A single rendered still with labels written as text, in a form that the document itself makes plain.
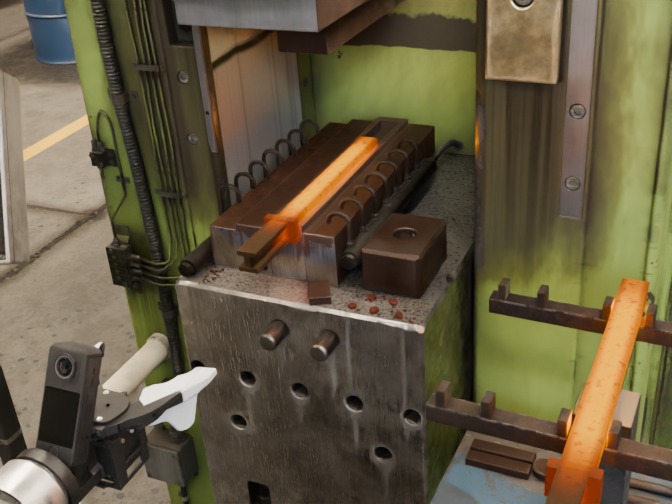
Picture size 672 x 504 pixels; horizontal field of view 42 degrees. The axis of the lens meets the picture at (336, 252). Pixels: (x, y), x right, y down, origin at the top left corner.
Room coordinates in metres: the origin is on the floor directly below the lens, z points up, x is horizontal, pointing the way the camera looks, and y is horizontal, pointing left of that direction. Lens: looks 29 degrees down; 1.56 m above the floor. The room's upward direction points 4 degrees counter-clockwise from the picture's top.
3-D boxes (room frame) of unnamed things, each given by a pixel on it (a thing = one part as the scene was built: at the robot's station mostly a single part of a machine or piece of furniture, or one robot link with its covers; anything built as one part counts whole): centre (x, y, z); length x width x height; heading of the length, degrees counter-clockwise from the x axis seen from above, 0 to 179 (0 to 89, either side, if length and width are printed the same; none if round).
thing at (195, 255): (1.28, 0.13, 0.93); 0.40 x 0.03 x 0.03; 154
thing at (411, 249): (1.07, -0.10, 0.95); 0.12 x 0.08 x 0.06; 154
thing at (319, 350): (0.97, 0.03, 0.87); 0.04 x 0.03 x 0.03; 154
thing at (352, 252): (1.20, -0.09, 0.95); 0.34 x 0.03 x 0.03; 154
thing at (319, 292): (1.03, 0.03, 0.92); 0.04 x 0.03 x 0.01; 2
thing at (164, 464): (1.36, 0.36, 0.36); 0.09 x 0.07 x 0.12; 64
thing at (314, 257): (1.28, 0.00, 0.96); 0.42 x 0.20 x 0.09; 154
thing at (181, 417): (0.74, 0.17, 0.97); 0.09 x 0.03 x 0.06; 118
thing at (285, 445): (1.27, -0.06, 0.69); 0.56 x 0.38 x 0.45; 154
